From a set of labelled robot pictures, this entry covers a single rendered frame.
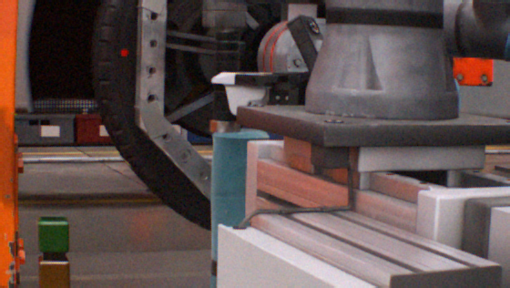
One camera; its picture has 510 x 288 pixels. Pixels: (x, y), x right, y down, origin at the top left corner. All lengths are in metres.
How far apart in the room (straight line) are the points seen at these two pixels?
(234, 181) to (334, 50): 0.71
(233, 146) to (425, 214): 0.88
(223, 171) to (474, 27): 0.52
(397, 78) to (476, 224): 0.21
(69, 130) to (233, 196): 3.88
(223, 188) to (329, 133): 0.80
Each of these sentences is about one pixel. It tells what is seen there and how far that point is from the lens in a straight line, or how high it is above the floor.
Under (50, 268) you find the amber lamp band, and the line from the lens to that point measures 1.36.
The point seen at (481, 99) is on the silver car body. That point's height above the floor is 0.78.
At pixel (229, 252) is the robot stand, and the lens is 0.93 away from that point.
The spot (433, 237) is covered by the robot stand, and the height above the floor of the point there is 0.74.
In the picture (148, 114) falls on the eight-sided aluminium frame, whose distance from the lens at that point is 1.80.
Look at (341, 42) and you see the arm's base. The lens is 1.03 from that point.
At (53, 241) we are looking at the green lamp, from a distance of 1.36.
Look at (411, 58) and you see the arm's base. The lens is 1.01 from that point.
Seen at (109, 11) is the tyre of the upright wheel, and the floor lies 0.93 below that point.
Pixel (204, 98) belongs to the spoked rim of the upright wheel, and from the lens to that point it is 1.93.
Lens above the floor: 0.89
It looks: 6 degrees down
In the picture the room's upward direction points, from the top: 2 degrees clockwise
